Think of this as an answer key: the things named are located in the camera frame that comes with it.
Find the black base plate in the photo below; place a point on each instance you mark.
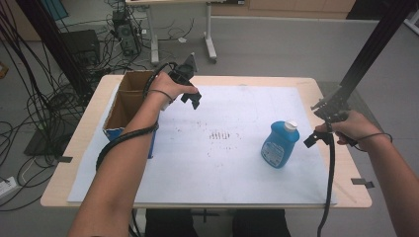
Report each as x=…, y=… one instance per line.
x=42, y=144

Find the gray floor mat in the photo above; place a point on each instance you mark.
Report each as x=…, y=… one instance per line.
x=362, y=98

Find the person's right hand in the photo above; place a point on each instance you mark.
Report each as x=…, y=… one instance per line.
x=355, y=126

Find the wooden cabinet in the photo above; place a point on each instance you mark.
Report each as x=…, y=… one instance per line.
x=283, y=8

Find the white power strip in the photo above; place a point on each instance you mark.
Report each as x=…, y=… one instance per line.
x=8, y=187

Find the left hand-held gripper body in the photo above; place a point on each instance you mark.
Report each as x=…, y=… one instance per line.
x=184, y=70

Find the black equipment case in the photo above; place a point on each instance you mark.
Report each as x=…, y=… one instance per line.
x=80, y=46

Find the white desk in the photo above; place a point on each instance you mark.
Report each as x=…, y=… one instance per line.
x=153, y=36

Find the gray tape strip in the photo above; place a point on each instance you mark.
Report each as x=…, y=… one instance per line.
x=362, y=182
x=65, y=159

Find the black metal stand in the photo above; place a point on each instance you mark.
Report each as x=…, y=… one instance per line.
x=378, y=39
x=56, y=49

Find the black computer tower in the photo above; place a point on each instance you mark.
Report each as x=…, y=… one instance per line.
x=126, y=34

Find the white paper sheet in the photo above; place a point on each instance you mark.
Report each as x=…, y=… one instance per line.
x=214, y=171

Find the blue-sided cardboard box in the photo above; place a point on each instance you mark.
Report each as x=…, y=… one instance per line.
x=123, y=108

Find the blue bottle with white cap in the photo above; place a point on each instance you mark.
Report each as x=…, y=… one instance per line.
x=280, y=144

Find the person's left leg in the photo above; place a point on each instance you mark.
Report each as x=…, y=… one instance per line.
x=171, y=225

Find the teal panel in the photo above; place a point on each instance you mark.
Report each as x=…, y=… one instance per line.
x=56, y=8

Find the person's leg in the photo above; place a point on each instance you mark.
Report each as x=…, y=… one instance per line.
x=260, y=225
x=171, y=225

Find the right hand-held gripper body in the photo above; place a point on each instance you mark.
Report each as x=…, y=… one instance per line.
x=331, y=110

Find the person's right leg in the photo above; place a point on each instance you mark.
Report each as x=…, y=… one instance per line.
x=260, y=225

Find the person's left hand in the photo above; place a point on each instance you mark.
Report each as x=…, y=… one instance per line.
x=166, y=89

